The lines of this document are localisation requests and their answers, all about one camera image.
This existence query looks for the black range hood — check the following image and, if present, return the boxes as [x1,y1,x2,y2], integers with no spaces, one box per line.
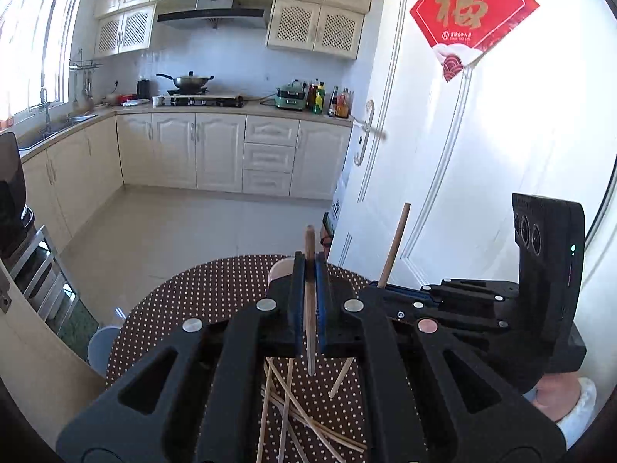
[157,0,269,29]

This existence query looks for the dark sauce bottle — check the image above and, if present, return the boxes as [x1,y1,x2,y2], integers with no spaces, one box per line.
[327,88,338,117]

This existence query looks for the gas stove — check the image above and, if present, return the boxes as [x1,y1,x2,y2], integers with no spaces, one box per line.
[152,91,245,109]

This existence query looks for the sink faucet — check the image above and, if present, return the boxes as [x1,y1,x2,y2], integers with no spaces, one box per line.
[40,87,51,133]

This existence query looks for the black tripod camera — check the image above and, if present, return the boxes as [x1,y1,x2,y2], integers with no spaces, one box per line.
[0,132,34,259]

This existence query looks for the pink cylindrical utensil cup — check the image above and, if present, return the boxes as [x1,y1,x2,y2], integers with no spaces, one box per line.
[268,257,295,283]

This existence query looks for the brown polka dot tablecloth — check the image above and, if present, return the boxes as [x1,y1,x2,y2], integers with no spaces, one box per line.
[107,255,379,462]

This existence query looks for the light blue stool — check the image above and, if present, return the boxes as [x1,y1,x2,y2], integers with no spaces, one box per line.
[87,325,120,377]

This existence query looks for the red fu door decoration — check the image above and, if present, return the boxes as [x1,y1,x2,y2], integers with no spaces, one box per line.
[410,0,539,81]

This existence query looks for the person's right hand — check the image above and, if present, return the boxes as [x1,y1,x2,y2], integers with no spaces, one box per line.
[531,372,582,422]

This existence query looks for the green bottle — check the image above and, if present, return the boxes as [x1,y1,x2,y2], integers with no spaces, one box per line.
[313,81,325,115]

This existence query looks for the metal shelf rack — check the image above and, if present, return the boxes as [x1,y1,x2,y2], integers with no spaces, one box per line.
[8,226,79,335]

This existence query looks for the cream lower kitchen cabinets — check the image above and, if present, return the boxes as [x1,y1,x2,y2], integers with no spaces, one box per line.
[20,110,351,249]

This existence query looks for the silver door handle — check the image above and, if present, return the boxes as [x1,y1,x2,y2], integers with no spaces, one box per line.
[349,99,386,167]

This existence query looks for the wooden chopstick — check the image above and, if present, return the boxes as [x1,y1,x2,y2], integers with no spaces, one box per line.
[255,364,272,463]
[329,202,411,399]
[277,358,295,463]
[287,421,309,463]
[304,225,317,376]
[268,390,367,455]
[263,356,349,463]

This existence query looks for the black wok with lid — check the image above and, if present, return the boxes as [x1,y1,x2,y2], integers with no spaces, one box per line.
[157,71,214,92]

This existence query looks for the kitchen window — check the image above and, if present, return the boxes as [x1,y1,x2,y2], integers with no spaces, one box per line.
[1,0,78,125]

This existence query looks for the white door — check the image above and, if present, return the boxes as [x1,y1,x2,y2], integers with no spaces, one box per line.
[327,0,617,449]

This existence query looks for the green electric cooker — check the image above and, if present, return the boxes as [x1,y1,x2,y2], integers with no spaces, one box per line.
[274,79,307,111]

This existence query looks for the wooden chopstick on table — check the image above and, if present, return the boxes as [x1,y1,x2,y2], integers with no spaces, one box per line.
[287,421,309,463]
[268,390,367,455]
[263,356,349,463]
[277,358,295,463]
[255,364,272,463]

